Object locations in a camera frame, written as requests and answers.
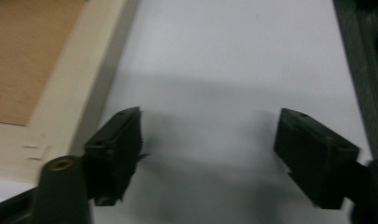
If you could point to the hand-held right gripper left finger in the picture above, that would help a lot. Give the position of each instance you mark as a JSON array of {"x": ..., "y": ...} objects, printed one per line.
[{"x": 113, "y": 155}]

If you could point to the white table sheet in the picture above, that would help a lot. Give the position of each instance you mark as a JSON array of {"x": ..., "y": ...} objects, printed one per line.
[{"x": 214, "y": 62}]

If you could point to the metal floor rail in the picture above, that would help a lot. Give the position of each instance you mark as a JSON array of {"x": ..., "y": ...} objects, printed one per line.
[{"x": 364, "y": 77}]

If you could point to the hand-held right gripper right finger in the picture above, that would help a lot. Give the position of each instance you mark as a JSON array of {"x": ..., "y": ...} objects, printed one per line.
[{"x": 317, "y": 161}]

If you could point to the pale wooden picture frame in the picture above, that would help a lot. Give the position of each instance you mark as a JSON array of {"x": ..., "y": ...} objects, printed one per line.
[{"x": 68, "y": 77}]

